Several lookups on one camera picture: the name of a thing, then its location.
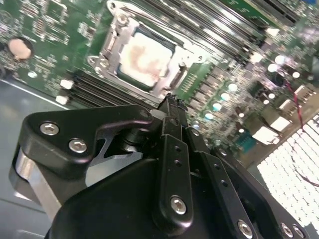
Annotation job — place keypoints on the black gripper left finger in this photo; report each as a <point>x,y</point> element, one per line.
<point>62,127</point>

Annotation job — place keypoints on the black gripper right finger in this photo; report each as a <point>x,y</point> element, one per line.
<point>219,174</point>

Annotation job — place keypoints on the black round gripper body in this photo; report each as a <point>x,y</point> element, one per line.
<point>104,216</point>

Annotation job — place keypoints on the metal socket cover frame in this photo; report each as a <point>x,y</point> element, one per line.
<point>120,47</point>

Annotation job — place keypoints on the silver square CPU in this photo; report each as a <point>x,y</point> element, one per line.
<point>144,57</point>

